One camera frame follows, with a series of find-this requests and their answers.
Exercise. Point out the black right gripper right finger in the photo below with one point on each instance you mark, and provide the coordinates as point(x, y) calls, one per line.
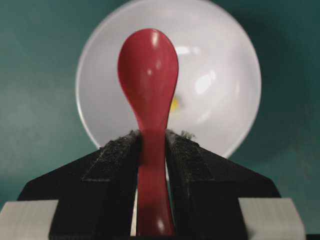
point(205, 189)

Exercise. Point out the yellow hexagonal prism block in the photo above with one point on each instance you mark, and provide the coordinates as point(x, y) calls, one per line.
point(176, 104)

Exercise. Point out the red plastic spoon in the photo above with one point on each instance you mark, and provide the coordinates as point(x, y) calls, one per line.
point(148, 70)

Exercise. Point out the white round bowl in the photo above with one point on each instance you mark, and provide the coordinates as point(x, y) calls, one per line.
point(181, 65)

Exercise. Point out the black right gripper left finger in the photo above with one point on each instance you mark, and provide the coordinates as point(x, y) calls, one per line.
point(95, 193)

